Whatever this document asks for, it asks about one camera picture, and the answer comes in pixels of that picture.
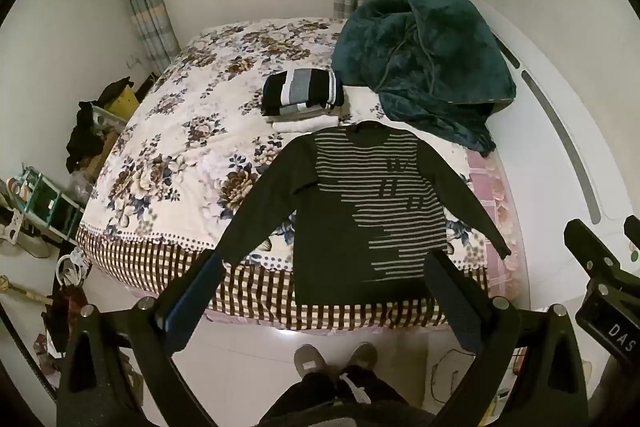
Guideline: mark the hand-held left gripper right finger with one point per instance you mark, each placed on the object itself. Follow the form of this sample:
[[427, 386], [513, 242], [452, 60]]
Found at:
[[452, 302]]

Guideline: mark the person's right shoe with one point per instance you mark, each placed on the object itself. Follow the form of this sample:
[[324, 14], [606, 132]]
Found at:
[[361, 357]]

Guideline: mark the dark striped sweater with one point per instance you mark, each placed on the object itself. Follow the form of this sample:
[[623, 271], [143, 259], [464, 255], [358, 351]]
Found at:
[[340, 232]]

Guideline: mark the person's shoe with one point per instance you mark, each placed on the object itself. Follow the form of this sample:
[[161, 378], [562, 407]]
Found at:
[[361, 357], [310, 359]]

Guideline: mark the person's left shoe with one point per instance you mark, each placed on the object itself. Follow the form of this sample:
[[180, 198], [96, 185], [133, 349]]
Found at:
[[310, 359]]

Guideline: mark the dark red cloth heap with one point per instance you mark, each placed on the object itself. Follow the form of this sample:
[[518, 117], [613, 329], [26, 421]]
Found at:
[[62, 314]]

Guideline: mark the pink bed sheet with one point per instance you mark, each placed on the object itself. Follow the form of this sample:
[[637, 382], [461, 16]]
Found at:
[[487, 189]]

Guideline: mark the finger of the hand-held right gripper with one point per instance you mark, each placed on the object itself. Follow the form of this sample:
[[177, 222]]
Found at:
[[634, 232], [587, 244]]

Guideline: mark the person's dark pants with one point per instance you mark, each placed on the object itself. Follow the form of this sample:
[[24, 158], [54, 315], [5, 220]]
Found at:
[[345, 399]]

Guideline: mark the folded white cloth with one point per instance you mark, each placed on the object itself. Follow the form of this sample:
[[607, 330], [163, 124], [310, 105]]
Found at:
[[305, 125]]

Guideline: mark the yellow box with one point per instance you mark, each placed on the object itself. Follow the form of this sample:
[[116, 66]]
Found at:
[[125, 105]]

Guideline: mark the wooden stick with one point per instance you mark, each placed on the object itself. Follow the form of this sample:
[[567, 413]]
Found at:
[[22, 292]]

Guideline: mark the green shelf rack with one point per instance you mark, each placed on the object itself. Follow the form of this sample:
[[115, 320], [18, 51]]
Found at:
[[47, 202]]

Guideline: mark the floral bedspread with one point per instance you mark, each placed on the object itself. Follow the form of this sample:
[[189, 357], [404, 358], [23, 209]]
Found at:
[[200, 132]]

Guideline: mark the white bed headboard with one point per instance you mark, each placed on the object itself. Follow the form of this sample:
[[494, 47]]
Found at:
[[550, 72]]

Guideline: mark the heap of dark clothes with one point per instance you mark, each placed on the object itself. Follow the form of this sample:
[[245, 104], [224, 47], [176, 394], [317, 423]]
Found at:
[[85, 137]]

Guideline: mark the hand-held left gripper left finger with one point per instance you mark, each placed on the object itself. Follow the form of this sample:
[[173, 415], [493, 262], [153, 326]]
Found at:
[[192, 307]]

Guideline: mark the teal plush blanket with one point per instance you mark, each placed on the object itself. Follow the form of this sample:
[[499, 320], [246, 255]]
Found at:
[[430, 57]]

